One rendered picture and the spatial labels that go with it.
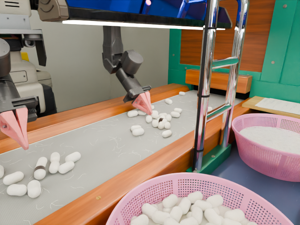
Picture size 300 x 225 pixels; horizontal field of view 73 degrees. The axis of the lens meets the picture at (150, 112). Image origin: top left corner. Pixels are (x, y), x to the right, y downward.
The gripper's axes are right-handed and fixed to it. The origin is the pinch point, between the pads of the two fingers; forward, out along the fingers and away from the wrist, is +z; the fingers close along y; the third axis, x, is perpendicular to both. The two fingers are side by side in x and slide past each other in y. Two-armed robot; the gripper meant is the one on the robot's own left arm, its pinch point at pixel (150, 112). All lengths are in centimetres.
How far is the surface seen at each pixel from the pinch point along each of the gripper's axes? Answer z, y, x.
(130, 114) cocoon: -3.5, -4.5, 4.1
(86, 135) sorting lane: -1.6, -22.9, 4.4
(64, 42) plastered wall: -164, 64, 119
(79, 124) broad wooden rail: -7.7, -21.1, 8.7
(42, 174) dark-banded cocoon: 6.1, -39.0, -4.2
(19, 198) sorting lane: 8.7, -44.0, -4.5
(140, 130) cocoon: 6.0, -11.6, -4.4
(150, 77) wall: -76, 124, 94
